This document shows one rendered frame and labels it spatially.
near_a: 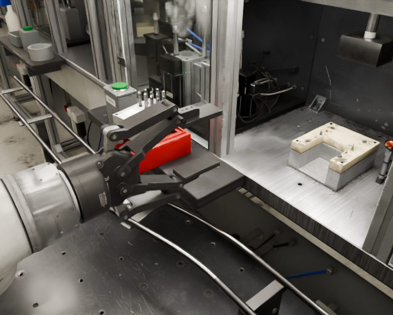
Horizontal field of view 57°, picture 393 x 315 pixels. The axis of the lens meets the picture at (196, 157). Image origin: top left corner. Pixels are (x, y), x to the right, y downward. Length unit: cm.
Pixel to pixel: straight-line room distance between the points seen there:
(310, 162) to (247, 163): 15
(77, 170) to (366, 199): 60
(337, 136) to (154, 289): 55
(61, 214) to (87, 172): 5
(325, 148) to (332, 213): 19
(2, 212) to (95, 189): 9
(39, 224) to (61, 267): 59
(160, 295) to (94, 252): 22
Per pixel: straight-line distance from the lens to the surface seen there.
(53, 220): 41
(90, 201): 42
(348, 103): 114
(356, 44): 80
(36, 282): 98
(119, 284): 92
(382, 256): 70
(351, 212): 79
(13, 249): 41
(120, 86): 97
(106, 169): 44
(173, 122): 47
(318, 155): 92
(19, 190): 41
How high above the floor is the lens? 139
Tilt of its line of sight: 33 degrees down
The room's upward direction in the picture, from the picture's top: straight up
